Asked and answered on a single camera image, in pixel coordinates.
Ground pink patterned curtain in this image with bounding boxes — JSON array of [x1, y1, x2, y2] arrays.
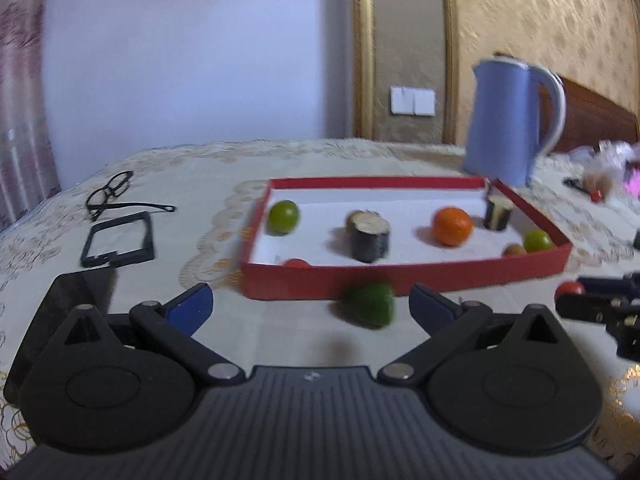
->
[[0, 0, 63, 233]]

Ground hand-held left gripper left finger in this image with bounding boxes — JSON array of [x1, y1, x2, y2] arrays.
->
[[62, 282, 247, 387]]

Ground gold wall moulding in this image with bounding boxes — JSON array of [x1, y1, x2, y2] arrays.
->
[[439, 0, 460, 145], [350, 0, 376, 139]]

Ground orange tangerine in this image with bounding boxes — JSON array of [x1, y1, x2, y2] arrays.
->
[[432, 207, 474, 247]]

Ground clear plastic bag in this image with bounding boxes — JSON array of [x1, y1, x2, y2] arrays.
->
[[582, 140, 640, 196]]

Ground red cardboard box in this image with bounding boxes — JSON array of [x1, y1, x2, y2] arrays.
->
[[241, 175, 573, 302]]

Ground large green fruit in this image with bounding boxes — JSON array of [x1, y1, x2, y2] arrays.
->
[[342, 281, 397, 329], [267, 200, 301, 236]]

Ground thin dark sugarcane piece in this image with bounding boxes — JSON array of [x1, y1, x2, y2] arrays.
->
[[483, 195, 516, 232]]

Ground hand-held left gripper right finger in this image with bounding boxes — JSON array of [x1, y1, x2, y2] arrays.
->
[[377, 283, 581, 387]]

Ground beige embroidered tablecloth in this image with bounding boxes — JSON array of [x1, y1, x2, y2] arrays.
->
[[0, 137, 640, 466]]

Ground blue electric kettle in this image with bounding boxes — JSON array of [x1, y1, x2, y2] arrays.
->
[[461, 56, 567, 188]]

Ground black phone case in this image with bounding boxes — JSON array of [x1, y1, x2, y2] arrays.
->
[[80, 211, 156, 268]]

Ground small green fruit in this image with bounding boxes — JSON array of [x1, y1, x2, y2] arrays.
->
[[523, 229, 556, 254]]

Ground black eyeglasses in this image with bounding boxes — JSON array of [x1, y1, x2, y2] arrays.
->
[[85, 170, 177, 222]]

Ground thick dark sugarcane piece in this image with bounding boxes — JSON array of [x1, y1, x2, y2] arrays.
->
[[346, 210, 392, 264]]

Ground black smartphone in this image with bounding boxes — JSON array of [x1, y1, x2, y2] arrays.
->
[[2, 266, 117, 403]]

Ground white wall switch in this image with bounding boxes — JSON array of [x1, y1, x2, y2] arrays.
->
[[390, 86, 436, 118]]

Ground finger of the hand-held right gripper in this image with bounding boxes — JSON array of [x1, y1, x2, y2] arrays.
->
[[577, 272, 640, 295], [556, 292, 632, 325]]

